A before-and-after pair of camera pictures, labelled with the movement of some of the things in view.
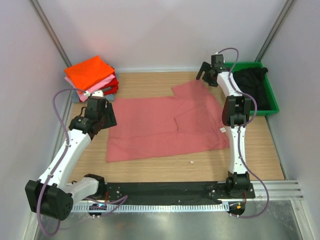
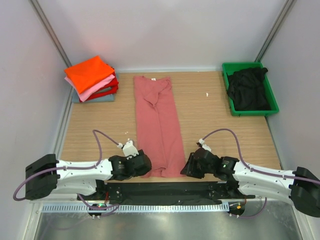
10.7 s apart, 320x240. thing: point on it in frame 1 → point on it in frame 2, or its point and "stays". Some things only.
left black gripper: [111, 121] → [140, 153]
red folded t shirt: [114, 85] stays
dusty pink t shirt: [145, 128] → [159, 126]
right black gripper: [205, 66] → [190, 170]
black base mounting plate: [174, 192] stays
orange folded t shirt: [86, 74] stays
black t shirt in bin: [252, 81] stays
